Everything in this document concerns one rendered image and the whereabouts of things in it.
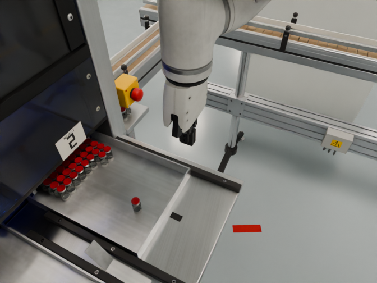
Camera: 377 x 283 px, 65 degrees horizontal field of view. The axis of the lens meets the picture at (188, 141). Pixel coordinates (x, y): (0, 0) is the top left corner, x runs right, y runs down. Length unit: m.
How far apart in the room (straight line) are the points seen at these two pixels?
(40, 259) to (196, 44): 0.58
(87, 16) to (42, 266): 0.55
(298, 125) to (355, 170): 0.74
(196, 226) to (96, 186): 0.29
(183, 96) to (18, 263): 0.53
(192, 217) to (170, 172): 0.15
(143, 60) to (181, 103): 0.70
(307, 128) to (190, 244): 1.05
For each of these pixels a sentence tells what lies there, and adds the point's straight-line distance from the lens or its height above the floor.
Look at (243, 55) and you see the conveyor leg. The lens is 1.49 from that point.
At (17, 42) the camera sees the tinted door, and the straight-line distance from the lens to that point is 0.62.
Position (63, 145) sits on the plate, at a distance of 0.76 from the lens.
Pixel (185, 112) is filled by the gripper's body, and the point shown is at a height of 1.21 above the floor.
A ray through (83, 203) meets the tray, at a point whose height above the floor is 0.88.
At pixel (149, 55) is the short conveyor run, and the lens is 1.21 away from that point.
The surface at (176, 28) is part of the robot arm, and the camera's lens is 0.44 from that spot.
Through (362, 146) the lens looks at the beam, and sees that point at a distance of 1.66.
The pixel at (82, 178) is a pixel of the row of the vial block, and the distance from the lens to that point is 0.85.
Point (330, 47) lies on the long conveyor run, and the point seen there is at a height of 0.93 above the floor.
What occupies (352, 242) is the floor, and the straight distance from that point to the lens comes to 1.91.
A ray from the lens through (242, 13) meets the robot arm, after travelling 0.49.
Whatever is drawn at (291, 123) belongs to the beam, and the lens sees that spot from 1.61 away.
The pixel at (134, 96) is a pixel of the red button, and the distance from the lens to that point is 0.89.
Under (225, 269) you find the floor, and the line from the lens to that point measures 1.65.
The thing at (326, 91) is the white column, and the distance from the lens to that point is 2.18.
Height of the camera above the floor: 1.54
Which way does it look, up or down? 47 degrees down
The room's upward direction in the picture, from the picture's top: straight up
